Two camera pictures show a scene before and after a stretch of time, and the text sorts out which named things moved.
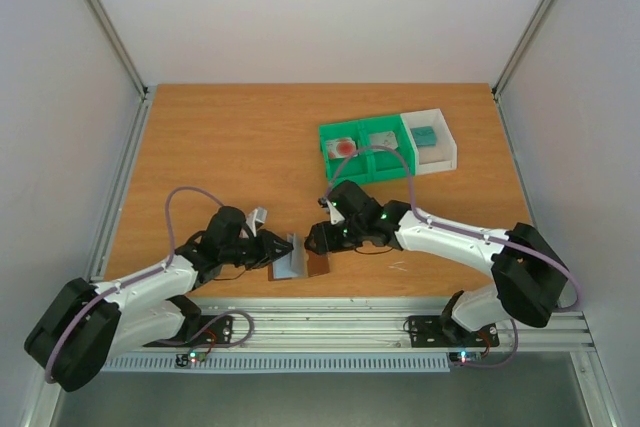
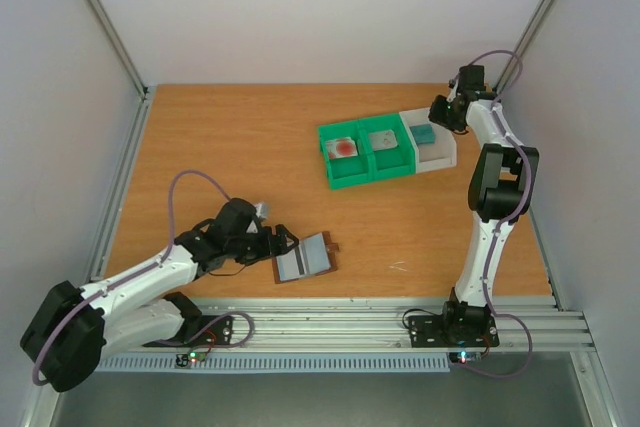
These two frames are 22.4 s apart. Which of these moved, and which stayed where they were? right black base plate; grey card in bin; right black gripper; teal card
Moved: right black gripper
Stayed: right black base plate; teal card; grey card in bin
